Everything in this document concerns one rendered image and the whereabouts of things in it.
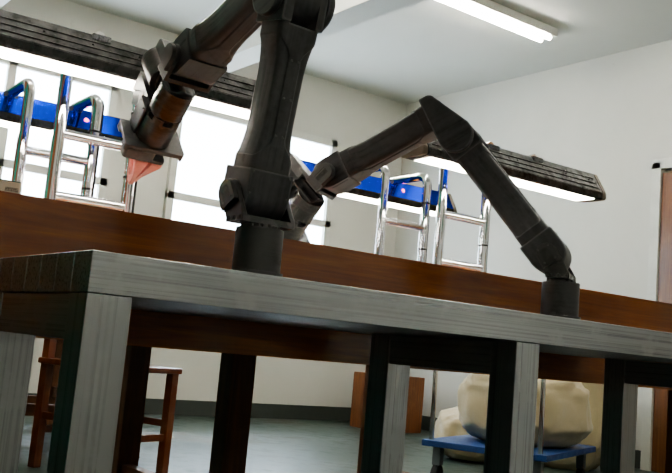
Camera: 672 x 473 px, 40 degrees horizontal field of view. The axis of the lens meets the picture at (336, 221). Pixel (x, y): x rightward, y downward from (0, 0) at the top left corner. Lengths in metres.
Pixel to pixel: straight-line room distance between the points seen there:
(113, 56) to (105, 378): 0.90
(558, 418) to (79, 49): 3.53
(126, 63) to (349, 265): 0.54
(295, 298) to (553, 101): 6.66
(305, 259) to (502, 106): 6.54
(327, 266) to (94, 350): 0.68
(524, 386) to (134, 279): 0.56
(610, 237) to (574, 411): 2.38
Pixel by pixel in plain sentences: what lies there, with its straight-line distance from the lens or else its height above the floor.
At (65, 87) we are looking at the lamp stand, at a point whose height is 1.05.
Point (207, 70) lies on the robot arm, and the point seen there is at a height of 1.00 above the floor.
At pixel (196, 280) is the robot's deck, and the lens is 0.91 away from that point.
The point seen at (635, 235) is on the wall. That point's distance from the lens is 6.83.
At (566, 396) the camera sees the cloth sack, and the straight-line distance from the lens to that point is 4.79.
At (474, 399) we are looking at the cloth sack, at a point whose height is 0.42.
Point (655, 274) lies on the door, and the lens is 6.63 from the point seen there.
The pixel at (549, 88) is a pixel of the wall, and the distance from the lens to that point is 7.63.
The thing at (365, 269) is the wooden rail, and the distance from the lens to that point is 1.52.
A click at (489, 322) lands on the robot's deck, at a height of 0.65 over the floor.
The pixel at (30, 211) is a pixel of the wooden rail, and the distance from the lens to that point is 1.27.
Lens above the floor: 0.60
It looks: 8 degrees up
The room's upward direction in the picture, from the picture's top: 5 degrees clockwise
